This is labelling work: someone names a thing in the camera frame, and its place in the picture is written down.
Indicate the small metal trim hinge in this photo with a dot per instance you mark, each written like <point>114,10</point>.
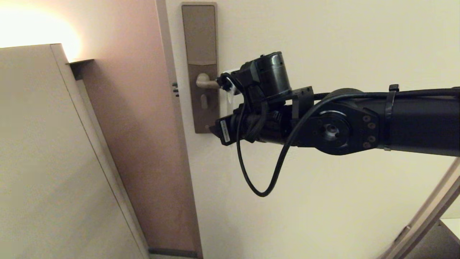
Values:
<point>403,233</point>

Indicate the dark grey baseboard strip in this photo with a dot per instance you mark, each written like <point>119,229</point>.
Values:
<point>172,253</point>

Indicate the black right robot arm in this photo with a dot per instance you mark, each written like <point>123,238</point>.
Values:
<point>413,122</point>

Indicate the bronze door lock plate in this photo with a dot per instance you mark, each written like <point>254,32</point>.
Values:
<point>200,36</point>

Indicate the white door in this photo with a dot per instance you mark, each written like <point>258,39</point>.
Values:
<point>323,216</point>

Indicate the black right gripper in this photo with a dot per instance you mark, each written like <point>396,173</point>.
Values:
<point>266,126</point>

